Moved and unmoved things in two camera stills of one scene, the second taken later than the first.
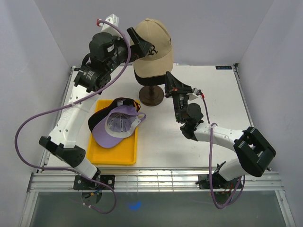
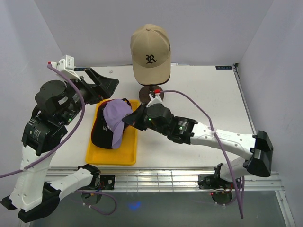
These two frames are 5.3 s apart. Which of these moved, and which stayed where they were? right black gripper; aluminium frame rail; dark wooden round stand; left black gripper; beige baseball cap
Moved: beige baseball cap; left black gripper; right black gripper
Stayed: aluminium frame rail; dark wooden round stand
